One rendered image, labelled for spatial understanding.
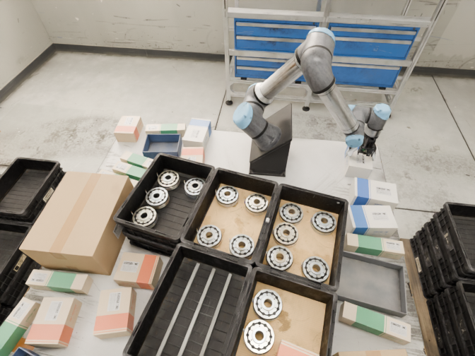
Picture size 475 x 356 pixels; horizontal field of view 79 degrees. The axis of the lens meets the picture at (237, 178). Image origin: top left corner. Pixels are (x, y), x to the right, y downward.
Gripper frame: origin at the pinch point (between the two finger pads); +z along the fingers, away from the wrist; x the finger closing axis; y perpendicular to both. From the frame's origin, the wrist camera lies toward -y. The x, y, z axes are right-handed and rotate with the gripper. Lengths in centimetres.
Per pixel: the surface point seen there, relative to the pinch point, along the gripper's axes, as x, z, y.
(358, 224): -1.9, -2.7, 45.5
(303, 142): -30.4, 6.2, -11.9
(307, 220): -25, -7, 51
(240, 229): -53, -7, 62
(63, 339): -106, 1, 117
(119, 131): -139, -1, 11
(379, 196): 8.1, -2.7, 27.3
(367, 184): 2.7, -2.7, 20.5
